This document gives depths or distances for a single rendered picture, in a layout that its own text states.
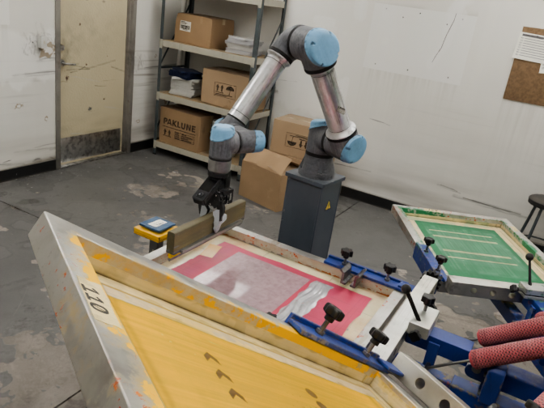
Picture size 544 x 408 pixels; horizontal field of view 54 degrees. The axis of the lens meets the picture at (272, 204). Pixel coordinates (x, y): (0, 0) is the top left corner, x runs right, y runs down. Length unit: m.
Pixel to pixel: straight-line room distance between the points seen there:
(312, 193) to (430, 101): 3.33
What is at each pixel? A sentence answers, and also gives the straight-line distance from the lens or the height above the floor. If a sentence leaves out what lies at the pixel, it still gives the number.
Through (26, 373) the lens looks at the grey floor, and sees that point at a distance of 2.97.
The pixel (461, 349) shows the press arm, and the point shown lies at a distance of 1.59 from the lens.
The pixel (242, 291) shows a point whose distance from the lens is 1.76.
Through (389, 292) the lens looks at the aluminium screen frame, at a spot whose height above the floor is 0.97.
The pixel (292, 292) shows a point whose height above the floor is 0.96.
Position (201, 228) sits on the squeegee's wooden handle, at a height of 1.12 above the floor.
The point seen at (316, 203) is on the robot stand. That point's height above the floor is 1.11.
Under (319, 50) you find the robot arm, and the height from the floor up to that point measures 1.71.
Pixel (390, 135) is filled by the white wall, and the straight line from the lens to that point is 5.50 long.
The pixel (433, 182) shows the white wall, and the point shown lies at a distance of 5.47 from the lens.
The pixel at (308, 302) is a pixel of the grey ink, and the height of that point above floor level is 0.96.
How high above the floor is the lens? 1.84
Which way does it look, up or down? 21 degrees down
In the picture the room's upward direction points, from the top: 8 degrees clockwise
